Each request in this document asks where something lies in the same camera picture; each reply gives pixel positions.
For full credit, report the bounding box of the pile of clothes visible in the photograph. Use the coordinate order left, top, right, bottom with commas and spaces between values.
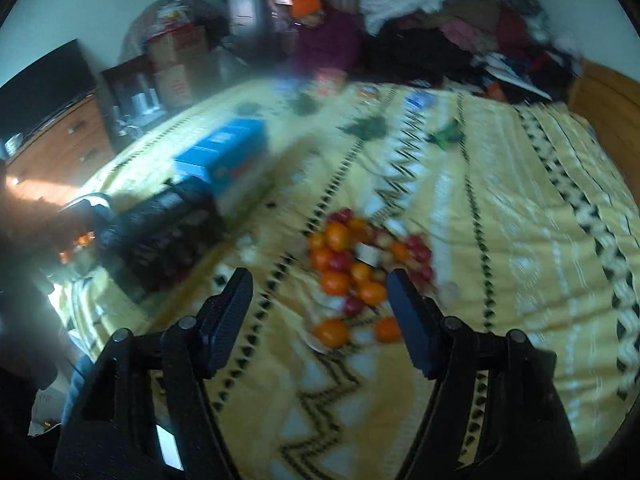
361, 0, 583, 102

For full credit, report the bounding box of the blue and white packet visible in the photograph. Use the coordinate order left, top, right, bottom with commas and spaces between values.
404, 91, 437, 112

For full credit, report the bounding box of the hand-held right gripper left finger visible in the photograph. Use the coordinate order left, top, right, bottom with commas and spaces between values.
52, 267, 253, 480

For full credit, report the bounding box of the cluster of red cherry tomatoes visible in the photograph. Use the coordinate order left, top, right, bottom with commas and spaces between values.
327, 208, 435, 317

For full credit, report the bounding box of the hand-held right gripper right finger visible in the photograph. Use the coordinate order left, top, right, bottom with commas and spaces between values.
387, 268, 583, 480

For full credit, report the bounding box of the blue and green carton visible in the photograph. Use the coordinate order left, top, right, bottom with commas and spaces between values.
172, 116, 271, 211

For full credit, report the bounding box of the wooden dresser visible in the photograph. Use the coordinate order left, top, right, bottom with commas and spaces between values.
5, 95, 117, 196

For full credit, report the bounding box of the red instant noodle cup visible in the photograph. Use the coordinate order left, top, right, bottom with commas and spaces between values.
314, 69, 347, 97

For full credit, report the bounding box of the grey door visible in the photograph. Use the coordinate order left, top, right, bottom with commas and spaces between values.
225, 0, 268, 43

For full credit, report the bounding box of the yellow patterned blanket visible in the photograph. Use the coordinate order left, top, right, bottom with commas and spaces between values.
50, 77, 640, 480

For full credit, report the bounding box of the pile of oranges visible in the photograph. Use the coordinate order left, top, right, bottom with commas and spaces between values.
306, 216, 416, 350

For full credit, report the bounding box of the wooden headboard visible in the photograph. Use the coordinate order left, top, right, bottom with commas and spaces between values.
567, 57, 640, 171

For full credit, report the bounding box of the black box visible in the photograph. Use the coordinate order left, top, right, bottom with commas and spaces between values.
97, 176, 226, 293

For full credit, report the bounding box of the plastic bag of goods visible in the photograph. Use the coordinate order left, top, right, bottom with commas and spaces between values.
122, 0, 228, 53

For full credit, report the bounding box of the stack of cardboard boxes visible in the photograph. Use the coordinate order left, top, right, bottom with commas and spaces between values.
146, 27, 211, 110

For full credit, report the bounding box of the black television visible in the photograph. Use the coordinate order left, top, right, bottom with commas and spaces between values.
0, 38, 98, 138

